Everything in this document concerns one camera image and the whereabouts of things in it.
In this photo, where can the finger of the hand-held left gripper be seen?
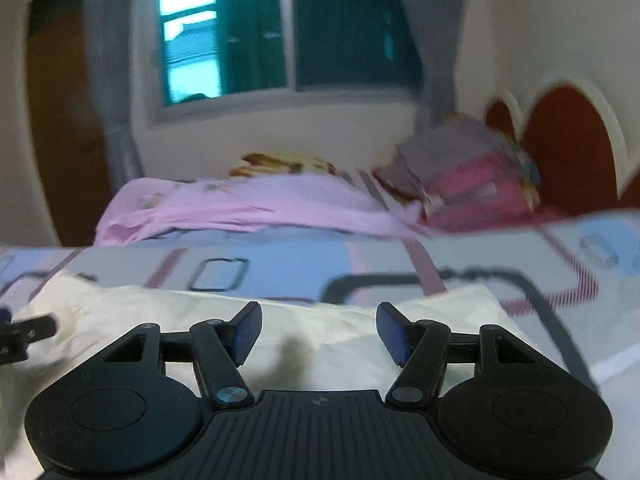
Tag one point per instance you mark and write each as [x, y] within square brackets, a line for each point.
[20, 335]

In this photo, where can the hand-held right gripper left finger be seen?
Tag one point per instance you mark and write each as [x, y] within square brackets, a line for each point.
[247, 332]

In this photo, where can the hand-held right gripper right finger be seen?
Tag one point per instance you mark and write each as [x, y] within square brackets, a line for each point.
[391, 332]

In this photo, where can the white puffer jacket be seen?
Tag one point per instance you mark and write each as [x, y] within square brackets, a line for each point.
[325, 325]

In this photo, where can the pile of folded clothes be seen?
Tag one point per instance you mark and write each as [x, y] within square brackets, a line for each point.
[450, 170]

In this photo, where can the bed with patterned sheet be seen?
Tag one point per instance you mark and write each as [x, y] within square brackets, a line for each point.
[280, 260]

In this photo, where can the pink blanket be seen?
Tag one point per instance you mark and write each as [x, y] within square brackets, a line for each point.
[250, 205]

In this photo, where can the yellow printed pillow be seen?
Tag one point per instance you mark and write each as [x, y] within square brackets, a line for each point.
[280, 162]

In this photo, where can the brown wooden door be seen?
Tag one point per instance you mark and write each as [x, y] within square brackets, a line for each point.
[60, 135]

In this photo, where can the red and white headboard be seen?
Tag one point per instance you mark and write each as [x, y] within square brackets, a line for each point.
[565, 150]

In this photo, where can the grey curtain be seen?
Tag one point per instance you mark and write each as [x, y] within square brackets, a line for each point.
[435, 35]
[112, 60]

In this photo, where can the sliding glass window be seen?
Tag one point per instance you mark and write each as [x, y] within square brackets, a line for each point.
[350, 25]

